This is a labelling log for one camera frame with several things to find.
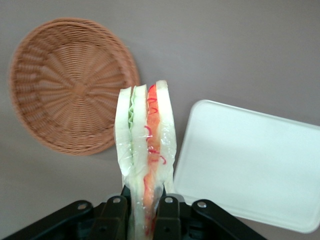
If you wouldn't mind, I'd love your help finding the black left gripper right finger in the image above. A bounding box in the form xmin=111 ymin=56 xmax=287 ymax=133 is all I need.
xmin=156 ymin=186 xmax=266 ymax=240

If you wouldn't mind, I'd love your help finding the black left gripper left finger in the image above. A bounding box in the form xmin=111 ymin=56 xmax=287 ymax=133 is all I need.
xmin=1 ymin=186 xmax=132 ymax=240

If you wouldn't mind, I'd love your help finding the triangle sandwich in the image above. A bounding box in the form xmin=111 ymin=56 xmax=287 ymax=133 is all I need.
xmin=113 ymin=79 xmax=179 ymax=240

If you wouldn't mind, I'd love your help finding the cream plastic tray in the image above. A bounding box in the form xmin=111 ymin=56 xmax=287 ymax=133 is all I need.
xmin=172 ymin=99 xmax=320 ymax=235

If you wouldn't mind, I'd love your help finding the round brown wicker basket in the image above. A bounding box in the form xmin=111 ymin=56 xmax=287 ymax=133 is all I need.
xmin=8 ymin=17 xmax=141 ymax=156

